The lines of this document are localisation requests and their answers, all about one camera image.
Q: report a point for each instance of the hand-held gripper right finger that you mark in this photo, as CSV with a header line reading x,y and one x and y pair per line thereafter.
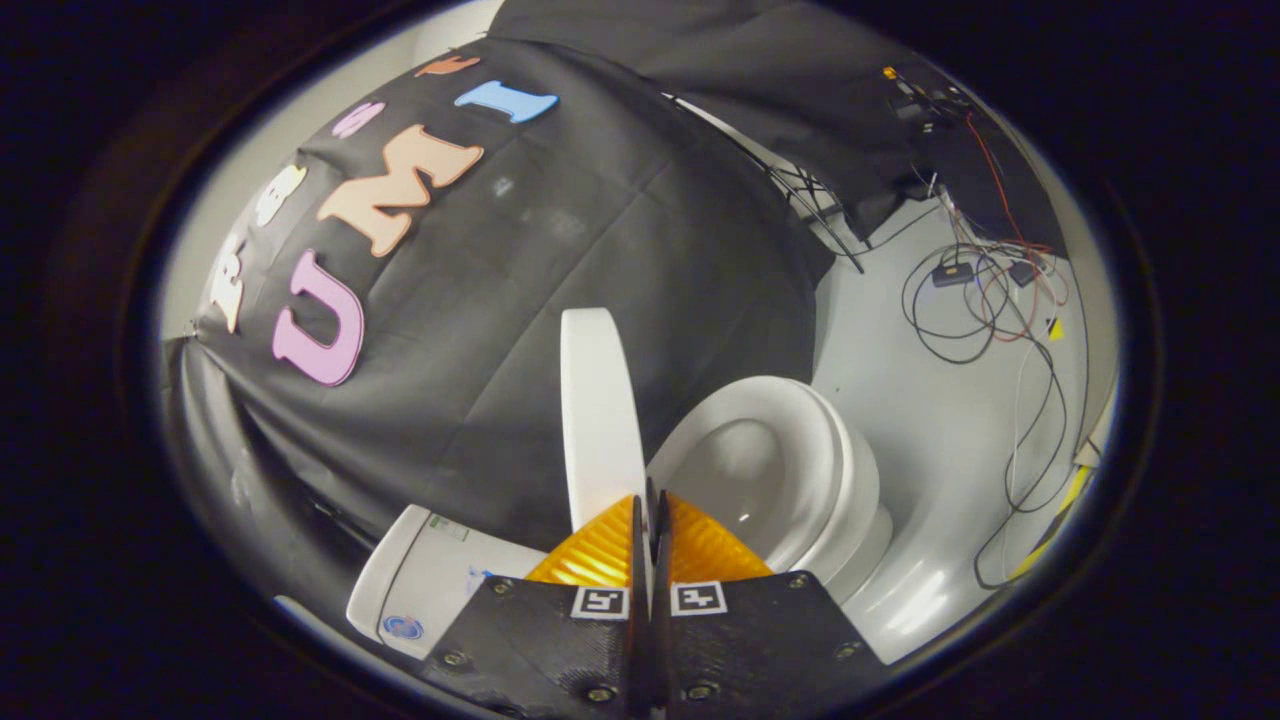
x,y
760,650

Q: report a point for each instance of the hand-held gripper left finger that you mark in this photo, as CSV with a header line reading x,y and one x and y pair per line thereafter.
x,y
540,650

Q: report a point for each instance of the white toilet lid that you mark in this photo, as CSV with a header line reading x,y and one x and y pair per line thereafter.
x,y
598,420

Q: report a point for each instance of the white toilet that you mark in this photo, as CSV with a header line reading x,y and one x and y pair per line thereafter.
x,y
760,470

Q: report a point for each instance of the black backdrop cloth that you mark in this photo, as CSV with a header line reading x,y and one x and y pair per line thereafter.
x,y
720,70
560,300

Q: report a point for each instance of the small black adapter box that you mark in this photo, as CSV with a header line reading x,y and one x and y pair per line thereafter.
x,y
953,274

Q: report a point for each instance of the black tripod light stand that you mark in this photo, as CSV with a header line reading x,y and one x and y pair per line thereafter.
x,y
800,205

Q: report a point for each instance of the orange and black gripper tool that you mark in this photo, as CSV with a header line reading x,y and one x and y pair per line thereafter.
x,y
905,85

